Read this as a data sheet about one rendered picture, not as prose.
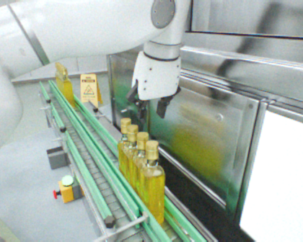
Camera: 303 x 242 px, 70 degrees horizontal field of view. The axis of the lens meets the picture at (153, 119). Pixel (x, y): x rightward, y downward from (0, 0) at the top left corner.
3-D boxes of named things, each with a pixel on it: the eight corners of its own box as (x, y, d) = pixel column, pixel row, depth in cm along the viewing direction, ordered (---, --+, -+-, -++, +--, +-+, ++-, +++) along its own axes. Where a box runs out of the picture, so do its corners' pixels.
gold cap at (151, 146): (161, 158, 60) (161, 144, 58) (149, 162, 58) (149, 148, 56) (154, 152, 62) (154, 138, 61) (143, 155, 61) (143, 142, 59)
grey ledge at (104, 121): (150, 178, 102) (150, 158, 97) (133, 186, 98) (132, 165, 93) (90, 112, 176) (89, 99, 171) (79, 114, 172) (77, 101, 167)
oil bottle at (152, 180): (164, 221, 69) (166, 166, 60) (148, 229, 67) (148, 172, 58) (155, 209, 74) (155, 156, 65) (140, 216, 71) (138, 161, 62)
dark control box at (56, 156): (67, 166, 117) (64, 152, 114) (51, 170, 113) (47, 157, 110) (64, 158, 123) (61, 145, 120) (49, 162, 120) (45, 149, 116)
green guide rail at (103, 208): (117, 239, 63) (115, 219, 60) (113, 240, 63) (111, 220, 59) (42, 89, 199) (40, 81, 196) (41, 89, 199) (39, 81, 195)
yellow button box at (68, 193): (80, 198, 96) (78, 184, 93) (63, 204, 92) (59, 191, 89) (76, 189, 101) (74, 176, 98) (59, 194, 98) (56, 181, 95)
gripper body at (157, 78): (172, 40, 50) (164, 83, 56) (131, 42, 45) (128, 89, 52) (192, 52, 45) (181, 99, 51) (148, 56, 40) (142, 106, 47)
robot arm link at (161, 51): (174, 32, 48) (172, 44, 50) (138, 32, 44) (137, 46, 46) (195, 44, 44) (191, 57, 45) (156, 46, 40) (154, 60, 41)
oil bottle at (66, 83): (75, 106, 161) (69, 68, 149) (67, 108, 158) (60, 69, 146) (73, 104, 165) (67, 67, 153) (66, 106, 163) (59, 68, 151)
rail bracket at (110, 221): (150, 237, 64) (150, 205, 58) (93, 268, 56) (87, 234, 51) (145, 229, 66) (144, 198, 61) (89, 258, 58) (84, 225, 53)
